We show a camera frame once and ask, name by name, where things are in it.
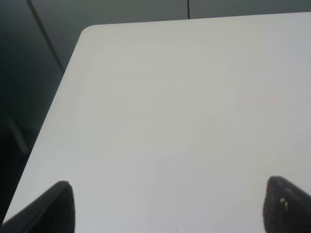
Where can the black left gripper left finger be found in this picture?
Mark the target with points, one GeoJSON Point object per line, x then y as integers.
{"type": "Point", "coordinates": [52, 212]}

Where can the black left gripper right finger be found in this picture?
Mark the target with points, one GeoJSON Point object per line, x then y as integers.
{"type": "Point", "coordinates": [286, 208]}

